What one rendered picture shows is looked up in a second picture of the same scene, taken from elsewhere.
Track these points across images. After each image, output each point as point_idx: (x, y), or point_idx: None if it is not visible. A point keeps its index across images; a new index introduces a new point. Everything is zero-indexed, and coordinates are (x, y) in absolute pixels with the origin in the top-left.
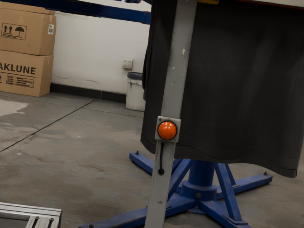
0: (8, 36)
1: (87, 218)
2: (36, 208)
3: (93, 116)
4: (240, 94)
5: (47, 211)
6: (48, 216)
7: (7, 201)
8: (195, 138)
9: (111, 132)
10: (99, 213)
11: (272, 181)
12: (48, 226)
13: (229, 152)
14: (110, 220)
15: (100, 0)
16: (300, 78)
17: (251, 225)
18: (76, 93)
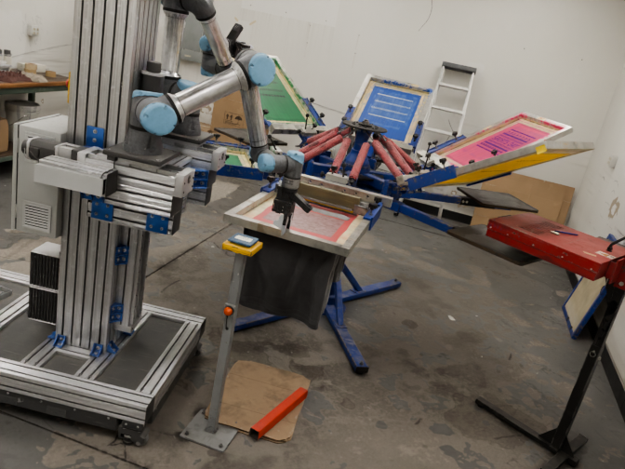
0: (229, 123)
1: (239, 311)
2: (191, 315)
3: None
4: (289, 281)
5: (196, 318)
6: (195, 323)
7: (190, 292)
8: (264, 301)
9: None
10: (248, 308)
11: (402, 286)
12: (193, 329)
13: (283, 311)
14: (249, 317)
15: (310, 94)
16: (320, 278)
17: (354, 327)
18: None
